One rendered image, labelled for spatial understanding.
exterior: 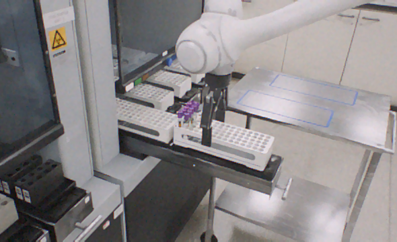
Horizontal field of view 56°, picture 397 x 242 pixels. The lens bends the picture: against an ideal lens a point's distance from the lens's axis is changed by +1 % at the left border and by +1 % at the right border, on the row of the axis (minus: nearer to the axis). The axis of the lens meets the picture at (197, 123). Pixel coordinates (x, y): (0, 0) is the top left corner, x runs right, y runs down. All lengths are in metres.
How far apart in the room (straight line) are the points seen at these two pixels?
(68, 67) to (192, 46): 0.34
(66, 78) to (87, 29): 0.14
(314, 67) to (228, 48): 2.64
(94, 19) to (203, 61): 0.36
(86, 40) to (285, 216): 1.18
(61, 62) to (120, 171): 0.42
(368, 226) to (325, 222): 0.54
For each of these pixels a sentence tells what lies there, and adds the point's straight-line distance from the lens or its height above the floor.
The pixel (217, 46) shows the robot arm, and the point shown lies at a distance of 0.80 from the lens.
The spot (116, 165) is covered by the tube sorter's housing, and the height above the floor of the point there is 0.73.
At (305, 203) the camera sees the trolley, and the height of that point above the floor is 0.28.
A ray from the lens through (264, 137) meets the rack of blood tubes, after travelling 1.13.
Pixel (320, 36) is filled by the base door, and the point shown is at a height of 0.56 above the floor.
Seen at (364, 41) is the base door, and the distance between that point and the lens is 3.32.
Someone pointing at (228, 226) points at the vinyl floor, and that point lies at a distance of 2.05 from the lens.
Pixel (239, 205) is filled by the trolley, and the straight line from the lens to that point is 1.77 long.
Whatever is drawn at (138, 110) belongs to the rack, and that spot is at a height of 0.86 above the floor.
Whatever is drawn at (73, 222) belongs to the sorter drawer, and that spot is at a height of 0.76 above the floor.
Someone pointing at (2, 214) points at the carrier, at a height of 0.86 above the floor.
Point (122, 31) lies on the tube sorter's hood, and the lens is 1.11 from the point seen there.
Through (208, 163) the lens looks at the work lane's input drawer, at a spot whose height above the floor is 0.80.
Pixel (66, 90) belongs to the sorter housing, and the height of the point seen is 1.06.
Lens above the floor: 1.48
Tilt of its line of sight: 31 degrees down
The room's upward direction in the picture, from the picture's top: 3 degrees clockwise
